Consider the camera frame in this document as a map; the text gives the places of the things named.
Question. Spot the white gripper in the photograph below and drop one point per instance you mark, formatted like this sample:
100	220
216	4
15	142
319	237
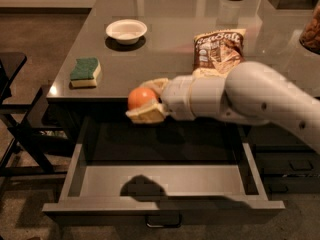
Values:
177	96

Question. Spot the orange fruit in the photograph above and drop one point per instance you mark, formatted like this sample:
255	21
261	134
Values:
140	96

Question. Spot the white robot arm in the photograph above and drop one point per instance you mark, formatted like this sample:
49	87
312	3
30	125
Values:
251	94

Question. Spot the open grey top drawer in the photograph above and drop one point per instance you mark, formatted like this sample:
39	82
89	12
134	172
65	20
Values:
203	170

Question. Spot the dark lower drawer cabinet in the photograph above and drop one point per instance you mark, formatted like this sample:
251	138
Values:
285	164

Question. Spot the sea salt chip bag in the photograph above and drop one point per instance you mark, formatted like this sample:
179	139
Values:
217	53

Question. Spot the white paper bowl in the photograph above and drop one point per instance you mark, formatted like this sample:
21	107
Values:
126	31

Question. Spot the green and yellow sponge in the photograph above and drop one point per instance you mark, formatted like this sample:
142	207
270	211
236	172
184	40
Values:
85	72

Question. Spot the dark wooden chair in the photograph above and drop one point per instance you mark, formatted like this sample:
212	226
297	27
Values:
30	125

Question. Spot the jar of nuts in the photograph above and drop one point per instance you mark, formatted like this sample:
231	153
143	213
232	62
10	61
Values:
310	37

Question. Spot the metal drawer handle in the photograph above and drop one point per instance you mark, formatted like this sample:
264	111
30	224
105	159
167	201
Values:
163	221

